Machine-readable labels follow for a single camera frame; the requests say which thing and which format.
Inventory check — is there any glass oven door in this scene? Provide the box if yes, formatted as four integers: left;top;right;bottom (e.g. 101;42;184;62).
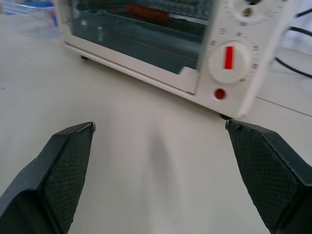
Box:
63;0;213;95

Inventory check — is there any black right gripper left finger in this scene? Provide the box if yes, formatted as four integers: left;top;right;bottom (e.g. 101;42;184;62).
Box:
0;121;97;234

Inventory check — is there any black power cable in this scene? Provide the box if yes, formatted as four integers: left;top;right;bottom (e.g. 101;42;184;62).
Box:
274;57;312;79
289;25;312;37

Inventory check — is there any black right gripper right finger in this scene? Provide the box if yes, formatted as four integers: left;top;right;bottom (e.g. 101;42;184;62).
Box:
225;119;312;234

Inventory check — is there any clear plastic container blue lid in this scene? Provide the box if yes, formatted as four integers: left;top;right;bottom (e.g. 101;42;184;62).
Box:
0;0;60;41

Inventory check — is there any white timer knob red stripe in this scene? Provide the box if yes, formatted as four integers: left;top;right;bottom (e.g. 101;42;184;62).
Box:
208;40;252;84

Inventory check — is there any white toaster oven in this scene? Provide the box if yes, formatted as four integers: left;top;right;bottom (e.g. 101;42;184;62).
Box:
55;0;300;119

